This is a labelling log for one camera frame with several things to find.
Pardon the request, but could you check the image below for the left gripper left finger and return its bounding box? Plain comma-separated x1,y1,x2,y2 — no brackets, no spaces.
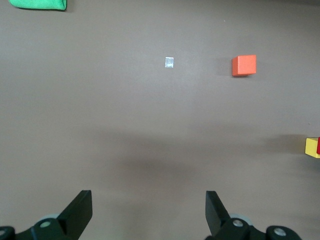
0,189,94,240

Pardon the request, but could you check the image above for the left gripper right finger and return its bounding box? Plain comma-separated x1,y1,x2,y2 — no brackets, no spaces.
204,190,304,240

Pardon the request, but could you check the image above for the yellow wooden block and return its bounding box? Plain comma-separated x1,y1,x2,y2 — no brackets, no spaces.
304,137,320,159

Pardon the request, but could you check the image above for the orange wooden block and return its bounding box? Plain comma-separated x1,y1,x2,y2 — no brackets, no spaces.
231,54,257,77

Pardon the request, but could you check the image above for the green microfibre cloth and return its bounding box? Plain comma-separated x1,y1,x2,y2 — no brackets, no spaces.
8,0,68,12

